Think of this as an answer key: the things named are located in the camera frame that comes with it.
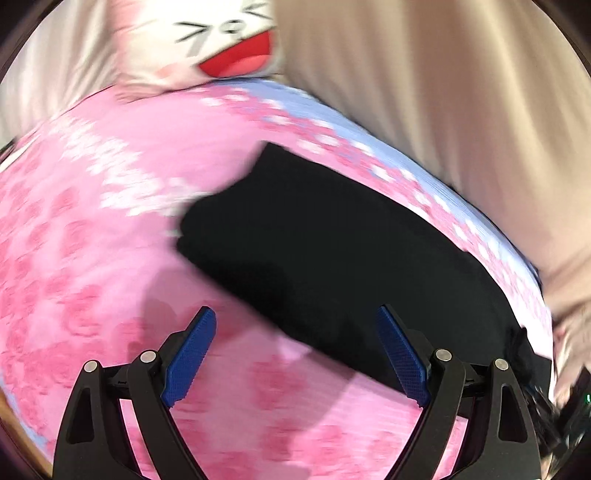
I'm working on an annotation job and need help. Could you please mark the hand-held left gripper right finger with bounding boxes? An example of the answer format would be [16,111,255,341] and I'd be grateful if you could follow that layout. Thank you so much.
[376,305,541,480]

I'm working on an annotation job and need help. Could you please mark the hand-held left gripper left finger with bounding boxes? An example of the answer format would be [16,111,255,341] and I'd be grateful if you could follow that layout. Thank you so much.
[53,305,218,480]

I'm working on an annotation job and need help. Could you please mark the black pants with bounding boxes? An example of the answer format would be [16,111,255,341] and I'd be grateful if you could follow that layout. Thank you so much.
[175,141,552,407]

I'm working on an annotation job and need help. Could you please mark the pink rose print bedsheet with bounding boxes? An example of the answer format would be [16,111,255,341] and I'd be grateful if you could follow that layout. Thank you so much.
[0,76,555,480]

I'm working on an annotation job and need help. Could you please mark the cream cloth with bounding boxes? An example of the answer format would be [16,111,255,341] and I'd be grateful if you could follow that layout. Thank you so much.
[0,0,121,144]

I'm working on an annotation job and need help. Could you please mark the white cartoon face pillow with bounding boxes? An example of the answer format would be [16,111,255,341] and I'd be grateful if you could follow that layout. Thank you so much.
[111,0,278,93]

